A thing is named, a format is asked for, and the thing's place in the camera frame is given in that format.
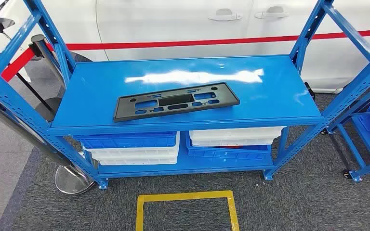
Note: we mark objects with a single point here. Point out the yellow floor tape square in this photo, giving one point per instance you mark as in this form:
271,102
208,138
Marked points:
185,196

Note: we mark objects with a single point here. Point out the white plastic crate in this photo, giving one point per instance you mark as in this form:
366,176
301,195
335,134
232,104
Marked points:
134,152
137,161
236,134

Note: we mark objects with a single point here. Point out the chrome base stanchion post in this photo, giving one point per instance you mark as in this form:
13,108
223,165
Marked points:
75,183

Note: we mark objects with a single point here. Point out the black plastic plate panel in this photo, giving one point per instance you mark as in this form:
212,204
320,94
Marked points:
130,110

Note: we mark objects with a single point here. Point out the white car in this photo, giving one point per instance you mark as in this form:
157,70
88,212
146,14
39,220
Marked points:
172,25

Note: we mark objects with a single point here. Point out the black capped stanchion post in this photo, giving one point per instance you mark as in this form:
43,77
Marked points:
38,40

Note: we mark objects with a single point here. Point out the blue wheeled shelf rack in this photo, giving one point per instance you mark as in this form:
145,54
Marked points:
355,176

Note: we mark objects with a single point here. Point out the black ribbed wheel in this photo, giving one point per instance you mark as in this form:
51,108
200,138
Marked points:
310,92

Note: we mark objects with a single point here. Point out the blue steel shelf rack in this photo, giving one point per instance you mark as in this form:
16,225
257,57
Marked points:
261,95

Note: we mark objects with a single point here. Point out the red barrier belt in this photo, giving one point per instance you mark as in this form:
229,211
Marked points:
204,41

